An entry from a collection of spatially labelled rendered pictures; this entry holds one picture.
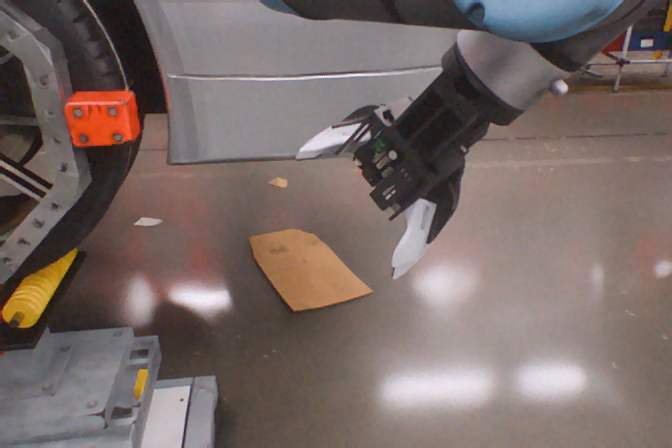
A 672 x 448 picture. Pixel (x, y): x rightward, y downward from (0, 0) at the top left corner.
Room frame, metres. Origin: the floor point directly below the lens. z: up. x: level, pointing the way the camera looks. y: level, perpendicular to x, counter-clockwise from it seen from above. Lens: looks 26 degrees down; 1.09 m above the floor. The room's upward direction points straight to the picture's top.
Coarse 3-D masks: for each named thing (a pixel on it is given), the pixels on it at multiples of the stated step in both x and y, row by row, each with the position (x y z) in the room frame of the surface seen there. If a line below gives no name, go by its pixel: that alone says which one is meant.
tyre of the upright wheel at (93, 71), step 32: (32, 0) 0.89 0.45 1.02; (64, 0) 0.91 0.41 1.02; (96, 0) 1.04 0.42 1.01; (64, 32) 0.90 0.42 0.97; (96, 32) 0.93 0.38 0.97; (96, 64) 0.90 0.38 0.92; (128, 64) 1.04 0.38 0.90; (96, 160) 0.90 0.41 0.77; (96, 192) 0.90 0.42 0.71; (64, 224) 0.89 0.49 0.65; (96, 224) 0.92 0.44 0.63; (32, 256) 0.88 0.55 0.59
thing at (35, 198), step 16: (0, 48) 0.91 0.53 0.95; (0, 64) 0.90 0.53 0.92; (0, 112) 0.91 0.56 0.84; (16, 112) 0.92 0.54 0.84; (0, 160) 0.90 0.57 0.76; (0, 176) 0.90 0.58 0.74; (16, 176) 0.91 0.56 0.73; (32, 176) 0.91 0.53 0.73; (32, 192) 0.90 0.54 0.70; (0, 208) 1.03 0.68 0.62; (16, 208) 1.01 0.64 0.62; (32, 208) 0.96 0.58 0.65; (0, 224) 0.94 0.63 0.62; (16, 224) 0.90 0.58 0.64; (0, 240) 0.88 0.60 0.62
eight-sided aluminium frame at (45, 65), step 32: (0, 0) 0.85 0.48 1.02; (0, 32) 0.81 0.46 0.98; (32, 32) 0.82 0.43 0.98; (32, 64) 0.81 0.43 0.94; (64, 64) 0.86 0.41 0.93; (32, 96) 0.81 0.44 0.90; (64, 96) 0.86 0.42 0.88; (64, 128) 0.81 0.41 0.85; (64, 160) 0.81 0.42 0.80; (64, 192) 0.81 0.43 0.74; (32, 224) 0.80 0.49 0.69; (0, 256) 0.80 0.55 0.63
